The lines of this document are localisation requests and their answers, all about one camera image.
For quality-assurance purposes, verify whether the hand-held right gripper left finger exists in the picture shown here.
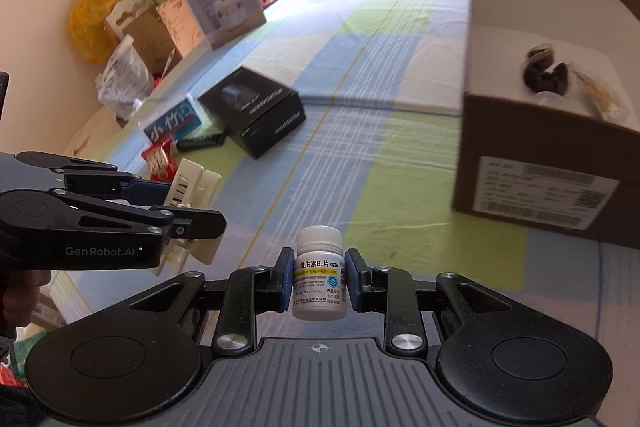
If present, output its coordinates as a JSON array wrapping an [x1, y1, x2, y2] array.
[[112, 247, 296, 356]]

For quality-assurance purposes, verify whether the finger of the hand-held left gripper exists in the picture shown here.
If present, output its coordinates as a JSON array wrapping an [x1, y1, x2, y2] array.
[[17, 151, 173, 208], [50, 190, 227, 240]]

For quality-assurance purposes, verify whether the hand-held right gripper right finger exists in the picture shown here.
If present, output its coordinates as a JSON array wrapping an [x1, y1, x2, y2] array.
[[346, 247, 532, 354]]

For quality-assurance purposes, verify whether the cream hair claw clip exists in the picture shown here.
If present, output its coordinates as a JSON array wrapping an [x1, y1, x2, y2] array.
[[154, 158, 222, 276]]

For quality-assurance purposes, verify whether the white pill bottle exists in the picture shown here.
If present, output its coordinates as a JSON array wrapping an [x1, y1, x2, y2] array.
[[291, 227, 349, 321]]

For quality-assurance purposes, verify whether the red snack packet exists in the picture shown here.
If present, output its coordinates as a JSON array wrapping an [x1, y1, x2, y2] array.
[[141, 142, 180, 181]]

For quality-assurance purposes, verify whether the dark green lip gel tube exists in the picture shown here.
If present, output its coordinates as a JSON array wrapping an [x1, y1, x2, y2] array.
[[176, 133, 226, 152]]

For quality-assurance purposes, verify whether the blue toothpick box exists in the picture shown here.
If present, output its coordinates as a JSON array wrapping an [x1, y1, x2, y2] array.
[[143, 96, 212, 146]]

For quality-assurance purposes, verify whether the black product box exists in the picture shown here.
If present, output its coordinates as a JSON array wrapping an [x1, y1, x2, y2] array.
[[198, 65, 307, 160]]

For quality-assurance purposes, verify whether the brown cardboard box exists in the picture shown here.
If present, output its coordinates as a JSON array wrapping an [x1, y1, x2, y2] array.
[[451, 0, 640, 251]]

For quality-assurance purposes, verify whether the brown scrunchie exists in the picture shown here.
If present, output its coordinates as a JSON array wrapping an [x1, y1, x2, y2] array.
[[520, 44, 572, 96]]

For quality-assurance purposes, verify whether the cotton swabs bag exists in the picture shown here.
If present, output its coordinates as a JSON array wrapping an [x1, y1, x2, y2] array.
[[574, 66, 632, 118]]

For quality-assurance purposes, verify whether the person's left hand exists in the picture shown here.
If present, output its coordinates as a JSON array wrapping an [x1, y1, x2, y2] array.
[[0, 269, 52, 329]]

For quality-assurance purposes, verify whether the clear printed plastic bag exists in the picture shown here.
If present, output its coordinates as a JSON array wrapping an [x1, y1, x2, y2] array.
[[95, 35, 155, 121]]

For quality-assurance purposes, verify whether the open cardboard box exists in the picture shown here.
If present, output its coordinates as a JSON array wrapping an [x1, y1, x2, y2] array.
[[121, 13, 177, 76]]

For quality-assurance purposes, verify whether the dark blue clothing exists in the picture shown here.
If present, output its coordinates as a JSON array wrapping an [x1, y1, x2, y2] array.
[[0, 382, 48, 427]]

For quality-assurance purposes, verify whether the pink patterned box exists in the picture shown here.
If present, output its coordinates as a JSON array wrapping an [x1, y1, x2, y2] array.
[[156, 0, 202, 58]]

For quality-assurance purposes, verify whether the yellow plastic bag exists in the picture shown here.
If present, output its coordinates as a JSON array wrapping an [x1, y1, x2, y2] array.
[[68, 0, 124, 66]]

